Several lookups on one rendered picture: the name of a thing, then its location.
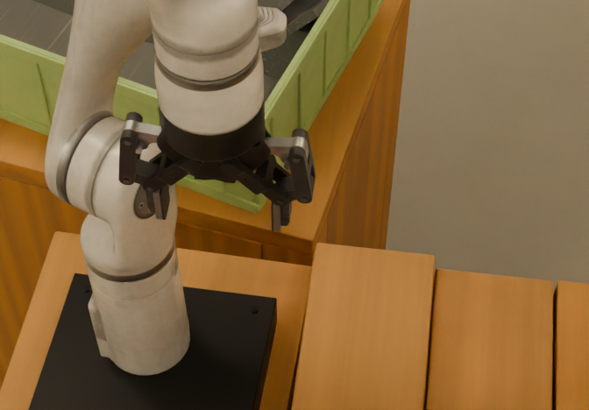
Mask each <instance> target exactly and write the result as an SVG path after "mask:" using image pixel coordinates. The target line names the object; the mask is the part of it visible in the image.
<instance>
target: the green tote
mask: <svg viewBox="0 0 589 410"><path fill-rule="evenodd" d="M383 1H384V0H329V2H328V3H327V5H326V7H325V8H324V10H323V12H322V14H321V15H320V17H319V18H318V19H317V21H316V23H315V24H314V26H313V27H312V29H311V31H310V32H309V34H308V36H307V38H305V40H304V41H303V43H302V45H301V47H300V48H299V50H298V51H297V53H296V55H295V56H294V58H293V59H292V61H291V62H290V64H289V65H288V67H287V69H286V71H285V72H284V74H283V75H282V76H281V78H280V80H279V81H278V83H277V85H276V86H275V88H274V89H273V92H272V93H271V95H270V96H269V97H268V99H267V100H266V102H265V126H266V130H267V131H268V132H269V133H270V135H271V137H272V138H291V137H292V132H293V130H295V129H304V130H305V131H308V130H309V128H310V126H311V124H312V123H313V122H314V120H315V118H316V116H317V114H318V113H319V111H320V109H321V108H322V106H323V104H324V103H325V101H326V99H327V98H328V96H329V94H330V92H331V90H332V89H333V88H334V86H335V85H336V83H337V80H338V79H339V77H340V75H341V74H342V73H343V71H344V69H345V67H346V66H347V64H348V62H349V60H350V59H351V57H352V55H353V54H354V52H355V51H356V49H357V47H358V45H359V43H360V42H361V40H362V38H363V37H364V36H365V33H366V32H367V30H368V28H369V27H370V25H371V23H372V22H373V20H374V18H375V17H376V15H377V13H378V12H379V8H380V6H381V5H382V3H383ZM65 63H66V57H63V56H60V55H58V54H55V53H51V52H48V51H46V50H43V49H40V48H38V47H36V46H31V45H28V44H26V43H24V42H21V41H18V40H15V39H12V38H9V37H6V36H4V35H2V34H0V118H2V119H4V120H7V121H9V122H12V123H14V124H18V125H21V126H23V127H25V128H28V129H30V130H33V131H36V132H39V133H42V134H44V135H47V136H49V132H50V129H51V124H52V121H53V113H54V110H55V106H56V103H57V98H58V94H59V91H60V84H61V80H62V75H63V71H64V66H65ZM129 112H137V113H139V114H140V115H141V116H142V117H143V121H142V123H144V124H153V125H158V126H161V124H160V112H159V105H158V97H157V90H156V89H154V88H149V87H147V86H144V85H142V84H139V83H136V82H134V81H129V80H127V79H125V78H122V77H119V76H118V79H117V85H116V89H115V94H114V99H113V115H114V117H118V118H120V119H122V120H124V121H125V119H126V116H127V114H128V113H129ZM176 184H177V185H180V186H182V187H186V188H188V189H191V190H194V191H196V192H198V193H201V194H205V195H207V196H209V197H212V198H215V199H217V200H219V201H223V202H226V203H229V204H230V205H233V206H236V207H238V208H241V209H244V210H247V211H249V212H252V213H254V214H256V212H260V210H261V209H262V208H263V206H264V204H265V203H266V200H267V199H268V198H266V197H265V196H264V195H263V194H254V193H253V192H252V191H251V190H249V189H248V188H247V187H245V186H244V185H243V184H242V183H240V182H239V181H238V180H236V181H235V183H229V182H223V181H220V180H196V179H195V176H192V175H190V174H188V175H187V176H185V177H184V178H182V179H181V180H179V181H177V182H176Z"/></svg>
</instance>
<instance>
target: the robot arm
mask: <svg viewBox="0 0 589 410"><path fill-rule="evenodd" d="M152 34H153V41H154V48H155V59H154V77H155V84H156V90H157V97H158V105H159V112H160V124H161V126H158V125H153V124H144V123H142V121H143V117H142V116H141V115H140V114H139V113H137V112H129V113H128V114H127V116H126V119H125V121H124V120H122V119H120V118H118V117H114V115H113V99H114V94H115V89H116V85H117V79H118V76H119V74H120V72H121V70H122V68H123V66H124V64H125V62H126V61H127V60H128V59H129V58H130V57H131V55H132V54H133V53H134V52H135V51H136V50H137V49H138V48H139V47H140V46H141V45H142V44H143V43H144V42H145V41H146V40H147V39H148V38H149V37H150V36H151V35H152ZM286 36H287V17H286V15H285V13H283V12H282V11H280V10H278V9H277V8H270V7H260V6H258V0H75V7H74V13H73V19H72V25H71V32H70V38H69V43H68V49H67V58H66V63H65V66H64V71H63V75H62V80H61V84H60V91H59V94H58V98H57V103H56V106H55V110H54V113H53V121H52V124H51V129H50V132H49V137H48V141H47V146H46V157H45V178H46V184H47V186H48V188H49V190H50V191H51V192H52V193H53V194H54V195H55V196H57V197H58V198H60V199H61V200H63V201H64V202H66V203H68V204H70V205H72V206H74V207H76V208H78V209H80V210H82V211H85V212H87V213H89V214H88V215H87V217H86V218H85V220H84V222H83V224H82V228H81V234H80V241H81V248H82V254H83V257H84V260H85V264H86V267H87V271H88V275H89V281H90V285H91V288H92V292H93V293H92V295H91V298H90V300H89V303H88V306H89V314H90V318H91V321H92V324H93V328H94V331H95V335H96V340H97V344H98V348H99V351H100V355H101V356H102V357H108V358H110V359H111V360H112V361H113V362H114V363H115V365H116V366H118V367H119V368H120V369H122V370H123V371H127V372H129V373H131V374H136V375H154V374H159V373H161V372H163V371H167V370H169V369H170V368H172V367H174V366H175V365H176V364H177V363H179V362H180V361H181V359H182V358H183V357H184V355H185V354H186V352H187V350H188V346H189V342H190V331H189V323H188V315H187V309H186V303H185V298H184V292H183V286H182V281H181V271H180V265H179V259H178V254H177V249H176V243H175V237H174V232H175V226H176V221H177V214H178V205H177V194H176V182H177V181H179V180H181V179H182V178H184V177H185V176H187V175H188V174H190V175H192V176H195V179H196V180H220V181H223V182H229V183H235V181H236V180H238V181H239V182H240V183H242V184H243V185H244V186H245V187H247V188H248V189H249V190H251V191H252V192H253V193H254V194H263V195H264V196H265V197H266V198H268V199H269V200H270V201H271V202H272V204H271V215H272V231H277V232H280V230H281V226H288V224H289V222H290V216H291V211H292V201H295V200H297V201H298V202H300V203H310V202H312V197H313V191H314V185H315V179H316V171H315V166H314V161H313V156H312V151H311V146H310V142H309V134H308V132H307V131H305V130H304V129H295V130H293V132H292V137H291V138H272V137H271V135H270V133H269V132H268V131H267V130H266V126H265V97H264V68H263V60H262V55H261V52H264V51H266V50H270V49H273V48H275V47H278V46H280V45H282V44H283V43H284V42H285V40H286ZM274 155H276V156H278V157H279V158H280V160H281V162H283V163H284V168H286V169H289V168H290V171H291V174H290V173H289V172H288V171H286V170H285V169H284V168H283V167H282V166H280V165H279V164H278V163H277V161H276V158H275V156H274ZM255 169H256V173H254V172H253V171H254V170H255ZM273 180H274V181H276V183H275V184H274V183H273Z"/></svg>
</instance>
